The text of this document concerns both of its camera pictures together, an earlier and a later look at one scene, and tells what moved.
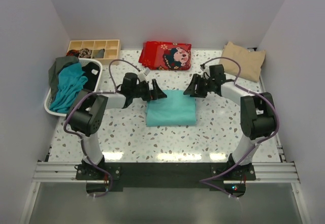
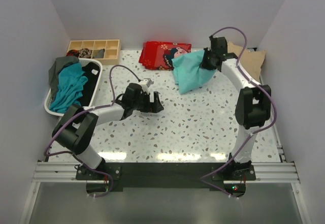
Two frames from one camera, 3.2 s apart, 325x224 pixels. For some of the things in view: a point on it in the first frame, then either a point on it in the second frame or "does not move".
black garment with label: [91, 71] does not move
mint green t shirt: [177, 109] → [188, 73]
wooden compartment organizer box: [111, 46] does not move
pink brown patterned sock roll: [85, 53] does not move
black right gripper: [191, 90] → [206, 51]
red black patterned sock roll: [73, 52] does not move
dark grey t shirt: [54, 69] does not move
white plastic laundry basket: [47, 108] does not move
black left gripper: [155, 94] → [154, 107]
